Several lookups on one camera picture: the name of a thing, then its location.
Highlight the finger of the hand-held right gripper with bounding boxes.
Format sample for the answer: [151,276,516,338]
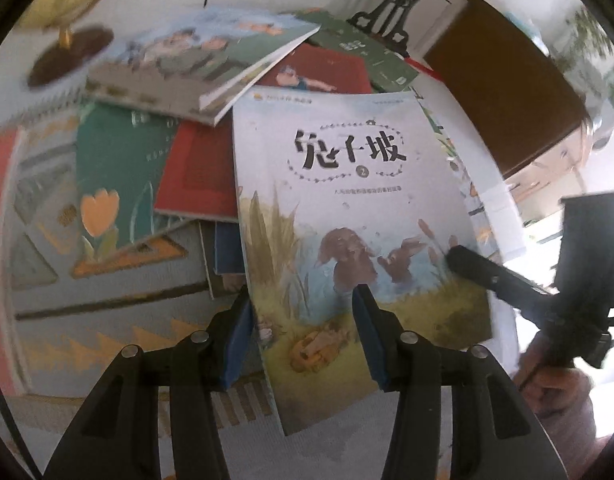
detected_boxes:
[446,244,555,313]

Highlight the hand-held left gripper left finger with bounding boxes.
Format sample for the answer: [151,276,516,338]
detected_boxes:
[42,285,255,480]

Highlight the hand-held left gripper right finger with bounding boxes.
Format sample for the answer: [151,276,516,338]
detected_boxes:
[351,282,570,480]

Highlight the navy book with girl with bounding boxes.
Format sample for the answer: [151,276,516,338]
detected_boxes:
[214,220,248,277]

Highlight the pale book with rabbits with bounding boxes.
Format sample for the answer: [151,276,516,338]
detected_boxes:
[231,91,495,437]

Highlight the plain red book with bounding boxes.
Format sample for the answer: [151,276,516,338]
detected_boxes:
[153,120,240,223]

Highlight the teal green book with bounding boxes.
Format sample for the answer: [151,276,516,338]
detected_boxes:
[74,102,192,266]

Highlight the red cartoon book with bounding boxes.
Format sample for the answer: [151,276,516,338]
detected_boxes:
[257,42,375,96]

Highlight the dark green book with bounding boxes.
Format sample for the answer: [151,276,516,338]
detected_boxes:
[297,7,420,93]

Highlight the grey illustrated book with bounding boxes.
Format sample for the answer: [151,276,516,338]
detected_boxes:
[84,45,268,128]

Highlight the light blue illustrated book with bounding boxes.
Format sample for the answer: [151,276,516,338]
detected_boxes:
[127,7,324,111]

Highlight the person's right hand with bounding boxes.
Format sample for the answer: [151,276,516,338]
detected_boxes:
[512,332,595,461]

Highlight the grey patterned mat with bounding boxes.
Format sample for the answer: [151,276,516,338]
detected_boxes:
[0,85,298,480]

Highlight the brown wooden cabinet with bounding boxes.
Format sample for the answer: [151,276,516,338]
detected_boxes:
[422,0,590,181]

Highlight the red tassel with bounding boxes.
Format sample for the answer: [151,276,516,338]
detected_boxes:
[404,55,450,83]

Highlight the green plant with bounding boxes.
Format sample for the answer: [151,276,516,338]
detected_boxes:
[552,7,614,126]

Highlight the black fan stand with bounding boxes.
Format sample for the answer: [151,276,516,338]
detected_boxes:
[348,0,455,43]

